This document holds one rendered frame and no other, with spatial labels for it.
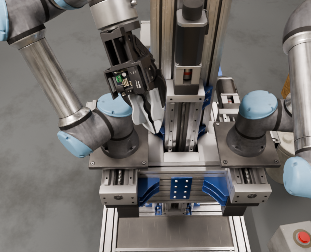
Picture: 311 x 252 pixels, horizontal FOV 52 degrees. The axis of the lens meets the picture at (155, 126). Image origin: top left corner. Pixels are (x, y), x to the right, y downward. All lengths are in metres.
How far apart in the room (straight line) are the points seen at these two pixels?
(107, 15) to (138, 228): 1.57
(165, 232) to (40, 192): 0.98
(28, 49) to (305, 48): 0.72
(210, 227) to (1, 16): 1.56
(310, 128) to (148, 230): 1.43
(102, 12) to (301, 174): 0.45
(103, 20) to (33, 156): 2.19
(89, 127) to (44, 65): 0.23
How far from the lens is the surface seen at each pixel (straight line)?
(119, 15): 0.55
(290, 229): 1.28
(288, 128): 1.17
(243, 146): 1.22
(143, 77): 0.53
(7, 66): 3.62
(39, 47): 0.99
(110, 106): 1.07
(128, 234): 1.96
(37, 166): 2.60
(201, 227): 1.99
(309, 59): 0.76
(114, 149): 1.18
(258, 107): 1.11
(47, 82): 1.00
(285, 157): 2.29
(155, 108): 0.59
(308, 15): 0.82
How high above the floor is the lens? 2.01
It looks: 48 degrees down
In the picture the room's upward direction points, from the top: straight up
